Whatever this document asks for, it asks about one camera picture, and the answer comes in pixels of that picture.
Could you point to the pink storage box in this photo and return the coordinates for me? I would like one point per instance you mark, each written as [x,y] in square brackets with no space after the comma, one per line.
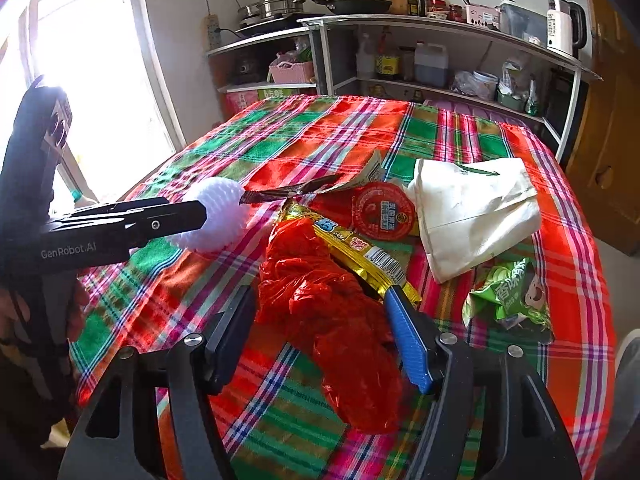
[475,112]

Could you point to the dark brown candy wrapper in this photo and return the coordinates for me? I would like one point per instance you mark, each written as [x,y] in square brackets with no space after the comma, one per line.
[280,192]

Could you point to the wooden door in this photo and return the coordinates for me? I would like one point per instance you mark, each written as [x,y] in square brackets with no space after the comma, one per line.
[607,135]

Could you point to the plastic jug of dark liquid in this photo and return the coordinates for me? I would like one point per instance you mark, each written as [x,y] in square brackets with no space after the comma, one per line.
[431,67]

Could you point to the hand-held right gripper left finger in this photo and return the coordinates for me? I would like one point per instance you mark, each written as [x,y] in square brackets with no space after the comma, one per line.
[235,330]

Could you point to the clear plastic bottle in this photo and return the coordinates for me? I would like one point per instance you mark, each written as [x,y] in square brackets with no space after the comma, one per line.
[366,60]

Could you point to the pale food bags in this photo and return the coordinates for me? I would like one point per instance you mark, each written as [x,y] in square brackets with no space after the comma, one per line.
[515,75]

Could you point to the crumpled clear plastic bag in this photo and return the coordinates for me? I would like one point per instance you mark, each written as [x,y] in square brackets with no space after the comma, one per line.
[465,84]

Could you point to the green bowl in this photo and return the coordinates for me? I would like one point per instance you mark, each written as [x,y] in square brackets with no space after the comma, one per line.
[510,101]

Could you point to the yellow cooking oil bottle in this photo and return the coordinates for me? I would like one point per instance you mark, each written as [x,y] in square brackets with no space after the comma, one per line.
[395,92]

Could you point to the white foam fruit net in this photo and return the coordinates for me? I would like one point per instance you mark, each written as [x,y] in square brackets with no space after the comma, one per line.
[220,210]

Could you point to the low grey metal shelf unit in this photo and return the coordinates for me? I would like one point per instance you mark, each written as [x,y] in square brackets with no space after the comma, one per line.
[250,42]

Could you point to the red sauce jar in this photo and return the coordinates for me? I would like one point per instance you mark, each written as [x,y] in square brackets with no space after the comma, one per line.
[455,12]
[436,10]

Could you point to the green snack packet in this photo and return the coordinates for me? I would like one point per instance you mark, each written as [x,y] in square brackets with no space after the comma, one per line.
[505,295]

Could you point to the dark portable stove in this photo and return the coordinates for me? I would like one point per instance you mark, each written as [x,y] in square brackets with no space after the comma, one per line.
[246,70]

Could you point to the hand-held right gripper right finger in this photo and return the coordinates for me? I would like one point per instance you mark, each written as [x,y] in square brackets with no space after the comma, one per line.
[407,345]

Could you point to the white electric kettle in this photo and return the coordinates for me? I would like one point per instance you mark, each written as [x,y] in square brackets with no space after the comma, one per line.
[562,27]

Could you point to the pink woven basket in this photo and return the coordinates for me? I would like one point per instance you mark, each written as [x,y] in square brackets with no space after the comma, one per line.
[292,72]

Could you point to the green and red cardboard box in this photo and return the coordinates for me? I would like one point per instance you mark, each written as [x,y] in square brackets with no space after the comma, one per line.
[250,97]

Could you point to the red plastic bag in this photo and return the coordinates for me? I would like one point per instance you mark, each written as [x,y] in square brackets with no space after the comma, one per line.
[320,310]

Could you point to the pink chopstick holder box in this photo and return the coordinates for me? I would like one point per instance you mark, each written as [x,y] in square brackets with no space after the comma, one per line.
[482,16]

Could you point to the plaid red green blanket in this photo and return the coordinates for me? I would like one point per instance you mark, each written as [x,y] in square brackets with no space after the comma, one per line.
[310,130]

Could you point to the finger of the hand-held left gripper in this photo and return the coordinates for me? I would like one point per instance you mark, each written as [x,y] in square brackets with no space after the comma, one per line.
[170,220]
[110,209]

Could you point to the white power strip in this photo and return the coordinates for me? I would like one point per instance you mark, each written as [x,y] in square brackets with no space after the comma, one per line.
[214,32]

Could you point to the white plastic tub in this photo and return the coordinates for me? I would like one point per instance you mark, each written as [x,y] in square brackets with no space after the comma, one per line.
[486,85]

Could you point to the torn pale paper wrapper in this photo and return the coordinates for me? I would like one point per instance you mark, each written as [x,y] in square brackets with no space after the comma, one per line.
[372,167]

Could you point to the yellow label sauce bottle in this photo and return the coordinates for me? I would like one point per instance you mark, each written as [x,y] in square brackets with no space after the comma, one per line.
[387,60]

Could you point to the steel pot with lid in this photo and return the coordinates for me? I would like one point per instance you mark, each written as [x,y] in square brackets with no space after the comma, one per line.
[267,7]

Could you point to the clear plastic storage container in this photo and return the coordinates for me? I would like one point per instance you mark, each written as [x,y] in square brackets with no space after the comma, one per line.
[525,24]

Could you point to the person's left hand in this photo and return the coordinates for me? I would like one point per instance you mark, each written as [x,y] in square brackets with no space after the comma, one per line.
[77,310]

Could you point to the black induction cooker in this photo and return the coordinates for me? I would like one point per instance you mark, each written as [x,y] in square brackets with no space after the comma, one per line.
[280,20]

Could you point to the small dark jar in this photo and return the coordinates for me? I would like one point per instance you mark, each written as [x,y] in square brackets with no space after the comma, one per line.
[407,65]

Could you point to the yellow foil snack wrapper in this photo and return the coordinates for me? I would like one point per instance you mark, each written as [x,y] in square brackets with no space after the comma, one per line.
[350,247]

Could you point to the window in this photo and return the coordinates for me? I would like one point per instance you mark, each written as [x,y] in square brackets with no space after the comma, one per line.
[100,60]

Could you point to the tall grey metal shelf unit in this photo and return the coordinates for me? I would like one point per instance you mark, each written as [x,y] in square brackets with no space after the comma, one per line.
[450,27]

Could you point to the round red cup lid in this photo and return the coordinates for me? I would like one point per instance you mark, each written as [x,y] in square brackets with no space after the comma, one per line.
[385,210]

